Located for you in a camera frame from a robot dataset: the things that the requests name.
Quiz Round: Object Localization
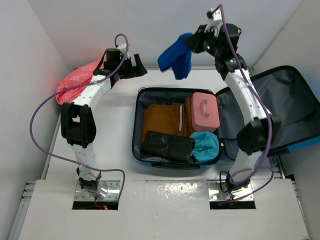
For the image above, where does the royal blue cloth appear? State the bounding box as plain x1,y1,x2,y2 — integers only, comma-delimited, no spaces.
157,32,193,80

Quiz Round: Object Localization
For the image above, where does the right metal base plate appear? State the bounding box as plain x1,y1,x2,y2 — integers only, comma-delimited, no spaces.
207,180,254,203

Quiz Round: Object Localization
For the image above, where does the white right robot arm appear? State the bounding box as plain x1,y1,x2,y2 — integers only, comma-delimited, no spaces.
183,23,281,193

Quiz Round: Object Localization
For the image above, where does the coral pink patterned cloth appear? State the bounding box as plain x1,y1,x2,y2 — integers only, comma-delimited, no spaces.
55,60,100,105

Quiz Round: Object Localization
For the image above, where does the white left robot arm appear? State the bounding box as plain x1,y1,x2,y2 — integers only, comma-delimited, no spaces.
60,43,147,195

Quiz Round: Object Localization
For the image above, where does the light blue cloth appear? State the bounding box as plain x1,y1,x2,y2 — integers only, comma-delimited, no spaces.
190,131,220,164

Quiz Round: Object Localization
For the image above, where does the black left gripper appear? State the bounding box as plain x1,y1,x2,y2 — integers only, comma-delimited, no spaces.
114,53,145,79

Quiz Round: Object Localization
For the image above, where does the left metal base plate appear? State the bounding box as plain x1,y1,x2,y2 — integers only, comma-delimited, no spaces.
74,180,121,202

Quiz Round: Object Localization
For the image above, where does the metal base plate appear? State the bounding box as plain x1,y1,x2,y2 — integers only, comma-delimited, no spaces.
207,180,254,203
74,180,121,202

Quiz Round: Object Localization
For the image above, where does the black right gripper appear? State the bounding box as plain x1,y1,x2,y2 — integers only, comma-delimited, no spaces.
184,24,223,58

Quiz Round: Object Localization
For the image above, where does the black pouch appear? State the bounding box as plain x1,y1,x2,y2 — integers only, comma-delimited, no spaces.
141,130,195,164

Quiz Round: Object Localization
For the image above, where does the aluminium table frame rail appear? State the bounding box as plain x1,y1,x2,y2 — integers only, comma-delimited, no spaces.
8,181,36,240

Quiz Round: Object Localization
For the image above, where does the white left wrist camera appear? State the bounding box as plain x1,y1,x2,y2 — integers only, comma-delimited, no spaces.
116,42,130,59

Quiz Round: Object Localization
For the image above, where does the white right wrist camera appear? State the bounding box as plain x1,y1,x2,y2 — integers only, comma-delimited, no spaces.
204,6,222,33

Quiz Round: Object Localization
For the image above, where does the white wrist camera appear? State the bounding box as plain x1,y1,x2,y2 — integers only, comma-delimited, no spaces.
116,42,130,59
204,6,222,33

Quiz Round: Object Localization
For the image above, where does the pink box with metal handle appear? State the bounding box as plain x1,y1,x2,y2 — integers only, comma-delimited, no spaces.
190,92,220,132

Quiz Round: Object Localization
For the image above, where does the brown cloth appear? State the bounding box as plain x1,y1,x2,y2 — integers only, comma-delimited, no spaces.
141,97,196,142

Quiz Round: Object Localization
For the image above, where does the blue suitcase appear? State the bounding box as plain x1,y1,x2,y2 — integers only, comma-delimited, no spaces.
131,65,320,170

